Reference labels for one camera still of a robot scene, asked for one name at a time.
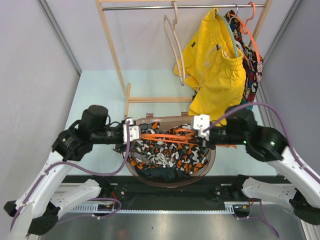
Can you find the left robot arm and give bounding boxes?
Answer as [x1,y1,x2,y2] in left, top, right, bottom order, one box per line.
[3,105,140,240]

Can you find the metal hanging rod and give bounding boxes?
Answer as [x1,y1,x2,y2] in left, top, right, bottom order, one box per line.
[101,4,252,11]

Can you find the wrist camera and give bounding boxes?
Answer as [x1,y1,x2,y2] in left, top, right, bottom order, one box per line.
[190,114,211,141]
[122,117,141,144]

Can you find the teal hanger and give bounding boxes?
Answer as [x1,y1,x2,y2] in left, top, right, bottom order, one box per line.
[215,11,239,58]

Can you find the orange black camouflage shorts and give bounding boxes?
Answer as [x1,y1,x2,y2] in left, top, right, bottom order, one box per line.
[127,121,209,181]

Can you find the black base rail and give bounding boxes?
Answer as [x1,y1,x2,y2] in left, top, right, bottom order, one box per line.
[59,174,293,211]

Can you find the translucent pink laundry basket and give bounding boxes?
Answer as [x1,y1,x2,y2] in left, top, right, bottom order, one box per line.
[126,114,216,188]

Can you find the wooden clothes rack frame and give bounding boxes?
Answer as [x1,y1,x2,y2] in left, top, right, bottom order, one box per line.
[95,0,272,118]

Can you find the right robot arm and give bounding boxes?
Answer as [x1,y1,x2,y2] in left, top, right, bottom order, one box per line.
[191,108,320,226]

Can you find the orange hanger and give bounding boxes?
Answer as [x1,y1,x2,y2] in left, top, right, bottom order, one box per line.
[141,128,197,145]
[228,1,261,63]

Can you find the yellow shorts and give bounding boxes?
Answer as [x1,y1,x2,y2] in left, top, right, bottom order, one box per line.
[182,8,246,121]

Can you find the colourful patterned shorts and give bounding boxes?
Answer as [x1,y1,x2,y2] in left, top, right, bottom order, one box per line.
[224,10,264,104]

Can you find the dark navy shorts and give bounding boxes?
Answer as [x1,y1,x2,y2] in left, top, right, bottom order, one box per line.
[136,167,187,182]

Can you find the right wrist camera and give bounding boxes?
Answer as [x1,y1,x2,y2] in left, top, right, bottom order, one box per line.
[190,114,211,141]

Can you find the white cable duct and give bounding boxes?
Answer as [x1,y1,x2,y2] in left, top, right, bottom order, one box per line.
[68,202,249,215]

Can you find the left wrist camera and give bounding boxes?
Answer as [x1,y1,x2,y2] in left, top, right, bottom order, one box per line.
[122,117,141,144]

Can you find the beige wooden hanger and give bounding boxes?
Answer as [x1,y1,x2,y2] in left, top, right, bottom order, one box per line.
[163,1,186,86]

